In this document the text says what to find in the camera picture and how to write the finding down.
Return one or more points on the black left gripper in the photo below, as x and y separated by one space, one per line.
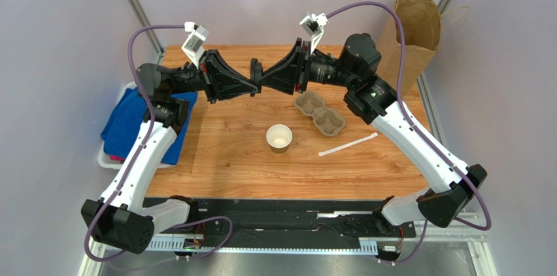
219 81

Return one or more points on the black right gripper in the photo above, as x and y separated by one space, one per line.
300 66

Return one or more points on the black plastic cup lid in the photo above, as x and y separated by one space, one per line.
256 71

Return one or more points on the brown paper coffee cup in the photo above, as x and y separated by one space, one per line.
279 138

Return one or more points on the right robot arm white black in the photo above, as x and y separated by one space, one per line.
452 183

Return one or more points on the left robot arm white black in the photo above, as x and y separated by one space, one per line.
118 218

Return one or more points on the grey pulp cup carrier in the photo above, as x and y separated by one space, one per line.
328 121

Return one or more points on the blue folded cloth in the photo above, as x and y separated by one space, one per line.
172 155

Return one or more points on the white paper wrapped straw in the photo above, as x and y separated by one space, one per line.
347 145

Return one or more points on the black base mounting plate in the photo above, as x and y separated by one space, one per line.
290 224

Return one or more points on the white plastic basket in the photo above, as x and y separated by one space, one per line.
104 160

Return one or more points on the brown paper bag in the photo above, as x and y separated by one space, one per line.
422 27

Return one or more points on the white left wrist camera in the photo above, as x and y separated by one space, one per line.
193 45

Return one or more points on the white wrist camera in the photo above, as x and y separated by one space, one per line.
314 24
193 45

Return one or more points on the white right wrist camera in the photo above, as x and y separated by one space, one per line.
314 24

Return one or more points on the aluminium frame rail front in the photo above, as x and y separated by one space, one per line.
182 244

